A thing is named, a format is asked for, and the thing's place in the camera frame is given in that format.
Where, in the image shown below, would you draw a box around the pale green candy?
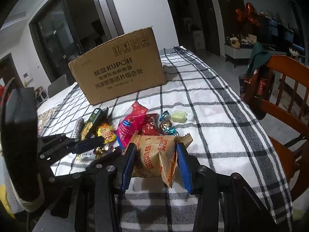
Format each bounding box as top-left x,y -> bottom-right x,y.
171,111 -> 194,123

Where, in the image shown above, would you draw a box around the yellow orange candy pack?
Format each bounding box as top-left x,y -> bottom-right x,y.
97,123 -> 116,143

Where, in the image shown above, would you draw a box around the white yellow small sachet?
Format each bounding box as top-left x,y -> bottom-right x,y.
76,150 -> 96,163

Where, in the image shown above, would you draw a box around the pink red snack bag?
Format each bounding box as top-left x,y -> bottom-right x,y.
115,101 -> 157,150

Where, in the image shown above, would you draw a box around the blue foil candy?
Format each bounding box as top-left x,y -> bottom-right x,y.
159,111 -> 179,136

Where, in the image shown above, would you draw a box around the floral patterned mat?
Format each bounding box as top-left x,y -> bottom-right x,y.
38,106 -> 58,137

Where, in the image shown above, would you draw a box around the silver black stick packet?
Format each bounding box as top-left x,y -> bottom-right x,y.
71,118 -> 84,139

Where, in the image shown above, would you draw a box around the dark glass sliding door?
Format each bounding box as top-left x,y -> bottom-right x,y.
29,0 -> 124,82

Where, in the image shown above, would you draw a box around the green biscuit box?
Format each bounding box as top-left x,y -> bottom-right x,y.
80,107 -> 109,140

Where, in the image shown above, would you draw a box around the white shelf rack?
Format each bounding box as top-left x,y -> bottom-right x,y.
34,86 -> 49,108

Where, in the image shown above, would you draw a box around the grey dining chair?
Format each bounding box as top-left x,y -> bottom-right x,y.
48,74 -> 70,98

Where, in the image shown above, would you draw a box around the red balloons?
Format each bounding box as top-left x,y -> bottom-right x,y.
235,2 -> 261,27

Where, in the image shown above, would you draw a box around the dark green cloth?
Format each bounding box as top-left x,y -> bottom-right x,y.
246,42 -> 272,78

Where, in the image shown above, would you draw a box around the red-brown wooden chair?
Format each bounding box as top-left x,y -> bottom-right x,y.
240,55 -> 308,200

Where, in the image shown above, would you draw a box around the dark red snack packet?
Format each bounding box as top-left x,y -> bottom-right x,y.
141,123 -> 160,136

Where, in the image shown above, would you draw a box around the tan fortune biscuits bag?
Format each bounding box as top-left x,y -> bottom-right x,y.
130,133 -> 193,188

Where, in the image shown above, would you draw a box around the brown cardboard box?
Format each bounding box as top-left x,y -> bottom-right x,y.
68,27 -> 166,105

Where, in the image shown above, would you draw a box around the white low tv cabinet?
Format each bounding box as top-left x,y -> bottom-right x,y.
223,42 -> 287,68

